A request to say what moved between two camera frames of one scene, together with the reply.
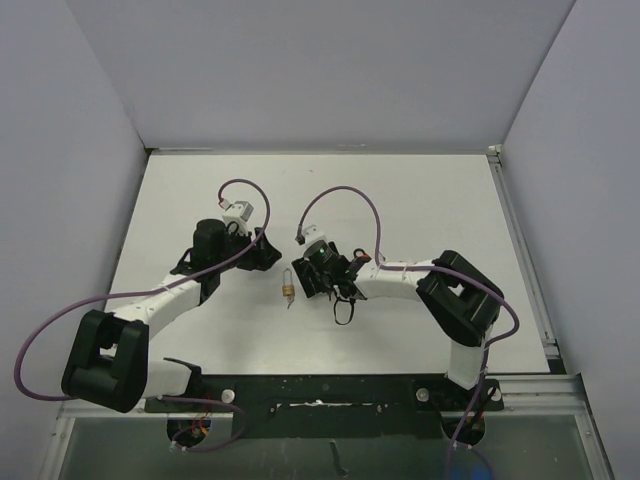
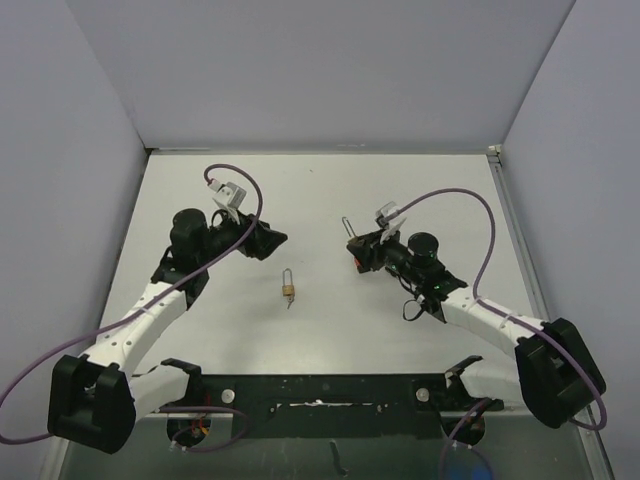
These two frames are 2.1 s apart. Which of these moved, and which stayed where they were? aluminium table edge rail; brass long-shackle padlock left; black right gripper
Moved: black right gripper
Stayed: aluminium table edge rail; brass long-shackle padlock left
